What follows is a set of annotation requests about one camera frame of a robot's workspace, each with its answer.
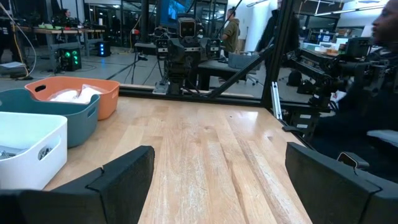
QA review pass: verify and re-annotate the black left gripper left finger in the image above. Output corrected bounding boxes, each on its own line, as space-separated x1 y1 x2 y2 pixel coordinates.
0 145 155 224

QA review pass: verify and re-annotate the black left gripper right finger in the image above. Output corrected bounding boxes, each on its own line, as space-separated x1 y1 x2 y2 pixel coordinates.
285 142 398 224

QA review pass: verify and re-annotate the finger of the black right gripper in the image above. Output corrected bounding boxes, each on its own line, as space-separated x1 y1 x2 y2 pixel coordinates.
169 39 187 63
186 39 203 63

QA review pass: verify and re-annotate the silver metal nail clipper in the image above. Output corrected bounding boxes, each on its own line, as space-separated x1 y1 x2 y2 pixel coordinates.
38 146 53 161
0 149 19 160

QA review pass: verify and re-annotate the bag of white cotton balls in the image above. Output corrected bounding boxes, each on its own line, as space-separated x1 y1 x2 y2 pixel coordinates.
49 88 81 103
76 83 104 104

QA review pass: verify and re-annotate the black table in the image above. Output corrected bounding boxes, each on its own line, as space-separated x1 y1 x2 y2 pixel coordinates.
197 59 251 91

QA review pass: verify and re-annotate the person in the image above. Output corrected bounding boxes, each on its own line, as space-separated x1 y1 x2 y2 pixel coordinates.
221 7 241 59
58 8 75 28
310 0 398 184
255 0 301 63

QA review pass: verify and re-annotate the grey crate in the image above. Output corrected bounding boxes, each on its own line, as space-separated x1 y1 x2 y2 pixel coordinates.
228 51 261 70

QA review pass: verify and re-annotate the large display screen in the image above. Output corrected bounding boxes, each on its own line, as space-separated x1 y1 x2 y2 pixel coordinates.
156 0 196 29

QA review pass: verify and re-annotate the black box with blue lights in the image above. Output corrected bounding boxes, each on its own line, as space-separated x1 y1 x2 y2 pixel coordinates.
94 41 112 58

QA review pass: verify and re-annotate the grey chair armrest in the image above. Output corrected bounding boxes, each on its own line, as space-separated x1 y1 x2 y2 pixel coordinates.
366 129 398 147

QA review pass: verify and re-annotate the white plastic bin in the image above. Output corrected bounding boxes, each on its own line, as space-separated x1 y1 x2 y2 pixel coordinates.
0 111 68 191

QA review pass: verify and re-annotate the teal plastic bin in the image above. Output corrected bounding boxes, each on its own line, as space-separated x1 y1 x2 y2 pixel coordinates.
0 88 101 149

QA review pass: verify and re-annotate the orange plastic bin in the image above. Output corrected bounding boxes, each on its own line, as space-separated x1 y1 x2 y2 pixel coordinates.
24 76 121 121

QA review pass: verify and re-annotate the computer tower with green lights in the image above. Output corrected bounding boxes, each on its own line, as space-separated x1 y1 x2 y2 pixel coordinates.
57 47 83 72

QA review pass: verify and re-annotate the wooden workbench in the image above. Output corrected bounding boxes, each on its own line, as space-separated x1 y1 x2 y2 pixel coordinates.
17 25 106 55

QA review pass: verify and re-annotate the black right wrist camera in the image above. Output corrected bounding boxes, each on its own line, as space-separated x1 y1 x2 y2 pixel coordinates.
178 17 198 39

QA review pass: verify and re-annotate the black metal table frame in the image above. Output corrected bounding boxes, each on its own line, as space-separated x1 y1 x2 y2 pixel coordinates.
119 0 315 147

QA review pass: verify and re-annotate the silver metal bracket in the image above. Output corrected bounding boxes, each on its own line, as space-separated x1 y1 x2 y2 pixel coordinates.
269 81 284 121

